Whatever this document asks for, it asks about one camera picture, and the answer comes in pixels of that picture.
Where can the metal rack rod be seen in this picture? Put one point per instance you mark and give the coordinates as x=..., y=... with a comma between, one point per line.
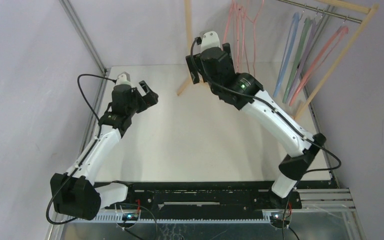
x=322, y=11

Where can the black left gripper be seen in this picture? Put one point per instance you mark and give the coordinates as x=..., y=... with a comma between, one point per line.
x=150, y=99

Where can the aluminium corner post left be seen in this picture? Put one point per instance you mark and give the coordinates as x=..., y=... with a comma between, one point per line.
x=83, y=34

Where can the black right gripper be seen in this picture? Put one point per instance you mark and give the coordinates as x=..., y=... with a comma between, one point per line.
x=194, y=74

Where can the lilac plastic hanger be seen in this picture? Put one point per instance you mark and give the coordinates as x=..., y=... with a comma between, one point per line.
x=302, y=60

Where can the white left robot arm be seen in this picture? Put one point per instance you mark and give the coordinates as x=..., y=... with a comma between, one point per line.
x=73, y=192

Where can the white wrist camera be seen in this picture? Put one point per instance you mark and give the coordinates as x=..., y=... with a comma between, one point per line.
x=209, y=40
x=123, y=79

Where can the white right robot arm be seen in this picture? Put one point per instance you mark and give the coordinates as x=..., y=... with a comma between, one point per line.
x=247, y=94

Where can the green plastic hanger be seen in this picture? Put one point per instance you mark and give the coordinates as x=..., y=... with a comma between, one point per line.
x=297, y=57

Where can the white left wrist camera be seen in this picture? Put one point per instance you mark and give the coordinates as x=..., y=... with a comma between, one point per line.
x=123, y=79

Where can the blue plastic hanger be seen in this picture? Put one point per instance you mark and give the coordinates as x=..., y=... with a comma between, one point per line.
x=291, y=38

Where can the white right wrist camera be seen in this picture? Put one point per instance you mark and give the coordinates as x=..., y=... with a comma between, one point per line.
x=209, y=40

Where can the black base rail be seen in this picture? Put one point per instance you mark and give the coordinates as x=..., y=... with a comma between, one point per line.
x=213, y=201

